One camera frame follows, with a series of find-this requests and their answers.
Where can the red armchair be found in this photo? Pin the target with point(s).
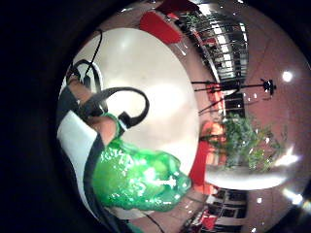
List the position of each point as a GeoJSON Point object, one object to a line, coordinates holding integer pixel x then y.
{"type": "Point", "coordinates": [200, 165]}

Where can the green shiny plastic bag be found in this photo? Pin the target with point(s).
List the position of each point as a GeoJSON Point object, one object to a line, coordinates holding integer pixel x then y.
{"type": "Point", "coordinates": [139, 181]}

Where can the black cabinet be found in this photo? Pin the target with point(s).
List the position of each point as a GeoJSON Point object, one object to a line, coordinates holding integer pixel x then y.
{"type": "Point", "coordinates": [234, 105]}

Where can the red chair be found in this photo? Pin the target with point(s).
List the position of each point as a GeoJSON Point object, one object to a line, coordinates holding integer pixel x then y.
{"type": "Point", "coordinates": [160, 27]}

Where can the green leafy plant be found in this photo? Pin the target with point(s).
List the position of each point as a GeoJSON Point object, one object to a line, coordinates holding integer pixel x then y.
{"type": "Point", "coordinates": [246, 139]}

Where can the white round planter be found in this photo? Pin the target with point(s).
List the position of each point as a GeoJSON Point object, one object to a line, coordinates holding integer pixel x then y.
{"type": "Point", "coordinates": [239, 179]}

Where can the metal framed window wall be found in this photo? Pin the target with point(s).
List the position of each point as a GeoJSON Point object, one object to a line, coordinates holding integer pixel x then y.
{"type": "Point", "coordinates": [226, 48]}

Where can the black tripod with camera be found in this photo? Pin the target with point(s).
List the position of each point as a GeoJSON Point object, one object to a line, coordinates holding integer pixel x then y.
{"type": "Point", "coordinates": [268, 85]}

